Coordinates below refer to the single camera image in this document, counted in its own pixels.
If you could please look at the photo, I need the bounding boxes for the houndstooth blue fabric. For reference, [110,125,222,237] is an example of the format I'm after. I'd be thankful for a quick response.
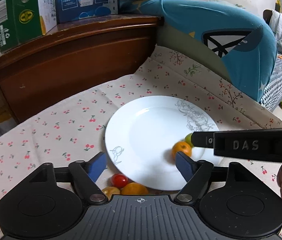
[260,54,282,112]

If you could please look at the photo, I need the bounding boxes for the blue patterned cushion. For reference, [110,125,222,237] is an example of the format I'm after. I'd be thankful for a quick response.
[122,0,276,101]

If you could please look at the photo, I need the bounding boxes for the cherry print tablecloth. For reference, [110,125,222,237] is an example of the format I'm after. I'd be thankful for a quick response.
[0,46,282,238]

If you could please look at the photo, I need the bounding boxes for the red cherry tomato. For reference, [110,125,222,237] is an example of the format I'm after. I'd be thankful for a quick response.
[111,173,129,189]

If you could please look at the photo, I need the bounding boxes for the white floral plate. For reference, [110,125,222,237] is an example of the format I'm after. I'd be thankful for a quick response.
[105,96,218,191]

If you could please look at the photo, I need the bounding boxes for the dark wooden cabinet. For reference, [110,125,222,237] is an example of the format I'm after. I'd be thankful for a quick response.
[0,15,163,123]

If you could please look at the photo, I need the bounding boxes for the large orange tangerine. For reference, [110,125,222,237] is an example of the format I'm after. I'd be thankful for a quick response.
[120,182,149,196]

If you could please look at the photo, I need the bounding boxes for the green white cardboard box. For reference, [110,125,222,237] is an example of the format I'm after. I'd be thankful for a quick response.
[0,0,57,53]

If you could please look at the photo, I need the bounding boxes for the yellow brown longan fruit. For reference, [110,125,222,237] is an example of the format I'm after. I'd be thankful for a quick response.
[102,186,120,200]

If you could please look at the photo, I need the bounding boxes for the small green fruit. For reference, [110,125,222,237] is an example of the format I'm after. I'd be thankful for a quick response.
[184,133,194,148]

